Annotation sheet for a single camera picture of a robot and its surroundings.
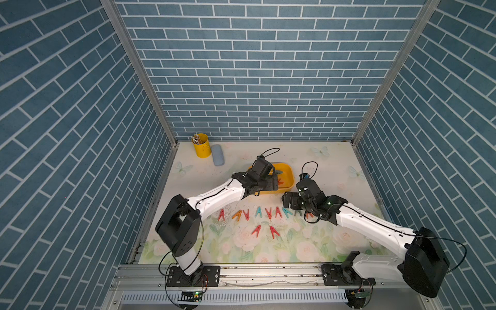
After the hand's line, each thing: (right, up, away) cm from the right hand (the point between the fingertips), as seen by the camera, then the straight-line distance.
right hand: (291, 199), depth 84 cm
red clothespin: (-32, -8, +7) cm, 33 cm away
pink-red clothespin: (-5, -8, +7) cm, 12 cm away
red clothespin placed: (-20, -9, +6) cm, 22 cm away
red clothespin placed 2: (-9, -9, +7) cm, 14 cm away
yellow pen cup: (-46, +22, +25) cm, 57 cm away
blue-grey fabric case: (-39, +20, +30) cm, 53 cm away
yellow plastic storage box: (0, +6, +20) cm, 20 cm away
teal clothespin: (-14, -8, +7) cm, 18 cm away
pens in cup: (-47, +28, +15) cm, 56 cm away
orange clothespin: (-24, -8, +7) cm, 26 cm away
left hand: (-7, +6, +2) cm, 10 cm away
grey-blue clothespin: (-4, +10, +22) cm, 24 cm away
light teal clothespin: (-1, -8, +7) cm, 11 cm away
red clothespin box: (-15, -14, +1) cm, 20 cm away
